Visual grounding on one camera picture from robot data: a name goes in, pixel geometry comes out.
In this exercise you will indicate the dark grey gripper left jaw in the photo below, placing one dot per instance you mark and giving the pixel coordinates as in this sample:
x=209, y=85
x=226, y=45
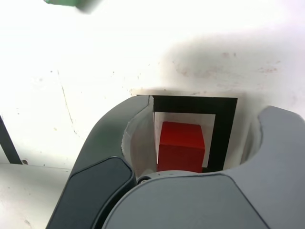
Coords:
x=100, y=155

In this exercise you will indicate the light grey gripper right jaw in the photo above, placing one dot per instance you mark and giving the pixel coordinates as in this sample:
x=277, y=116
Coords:
x=190, y=205

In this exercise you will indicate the red cube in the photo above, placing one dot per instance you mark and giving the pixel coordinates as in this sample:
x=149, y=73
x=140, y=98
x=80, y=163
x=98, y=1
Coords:
x=181, y=152

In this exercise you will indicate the green cube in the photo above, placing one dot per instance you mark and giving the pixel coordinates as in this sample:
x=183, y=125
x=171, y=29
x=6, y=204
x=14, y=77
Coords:
x=62, y=2

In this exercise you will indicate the black tape square outline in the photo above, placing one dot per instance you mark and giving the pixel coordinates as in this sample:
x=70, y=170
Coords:
x=224, y=133

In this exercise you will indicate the black tape strip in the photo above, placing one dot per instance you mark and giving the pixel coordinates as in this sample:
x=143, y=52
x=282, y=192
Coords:
x=10, y=148

